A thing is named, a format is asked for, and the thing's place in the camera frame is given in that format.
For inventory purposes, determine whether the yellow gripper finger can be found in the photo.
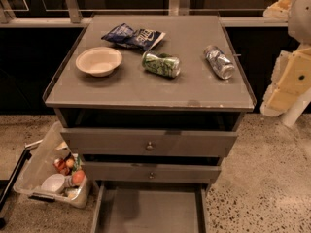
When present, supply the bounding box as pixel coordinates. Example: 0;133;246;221
263;0;292;19
260;48;311;117

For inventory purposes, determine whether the green soda can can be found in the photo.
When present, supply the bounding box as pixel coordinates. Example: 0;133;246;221
142;51;181;79

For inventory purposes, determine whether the white paper bowl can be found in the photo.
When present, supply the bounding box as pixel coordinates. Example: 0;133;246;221
76;47;122;77

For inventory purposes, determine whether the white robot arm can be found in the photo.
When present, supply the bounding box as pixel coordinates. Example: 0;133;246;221
260;0;311;117

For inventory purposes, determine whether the silver soda can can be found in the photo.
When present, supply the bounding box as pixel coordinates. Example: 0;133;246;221
204;45;235;80

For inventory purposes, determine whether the grey drawer cabinet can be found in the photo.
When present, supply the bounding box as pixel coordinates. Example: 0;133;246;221
42;14;258;233

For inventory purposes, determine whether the grey middle drawer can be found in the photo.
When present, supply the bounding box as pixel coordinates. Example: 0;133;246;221
83;162;221;183

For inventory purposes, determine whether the grey drawer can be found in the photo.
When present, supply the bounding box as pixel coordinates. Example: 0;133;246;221
83;162;221;183
61;128;237;157
90;182;207;233

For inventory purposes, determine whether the grey bottom drawer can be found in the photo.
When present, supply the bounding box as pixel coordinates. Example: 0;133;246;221
90;182;207;233

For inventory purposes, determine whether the grey top drawer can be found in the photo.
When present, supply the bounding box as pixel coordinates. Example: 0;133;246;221
61;128;237;157

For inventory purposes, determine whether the white pole leg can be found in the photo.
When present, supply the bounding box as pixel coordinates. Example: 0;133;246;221
281;88;311;127

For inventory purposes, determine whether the metal railing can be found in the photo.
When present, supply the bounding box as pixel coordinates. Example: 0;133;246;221
0;0;277;28

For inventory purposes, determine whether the blue chip bag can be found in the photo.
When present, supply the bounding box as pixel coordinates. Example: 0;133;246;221
101;23;165;51

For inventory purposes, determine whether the orange fruit in bin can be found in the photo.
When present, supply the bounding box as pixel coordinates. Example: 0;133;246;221
72;170;85;185

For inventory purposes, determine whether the red item in bin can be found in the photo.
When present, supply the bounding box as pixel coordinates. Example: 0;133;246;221
53;158;70;176

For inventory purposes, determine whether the clear plastic bin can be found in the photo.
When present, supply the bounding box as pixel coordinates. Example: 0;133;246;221
14;122;90;208

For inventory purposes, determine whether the white cup in bin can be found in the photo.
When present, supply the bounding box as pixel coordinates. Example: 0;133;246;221
41;174;65;193

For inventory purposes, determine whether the black frame on floor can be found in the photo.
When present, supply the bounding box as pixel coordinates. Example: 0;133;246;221
0;140;42;229

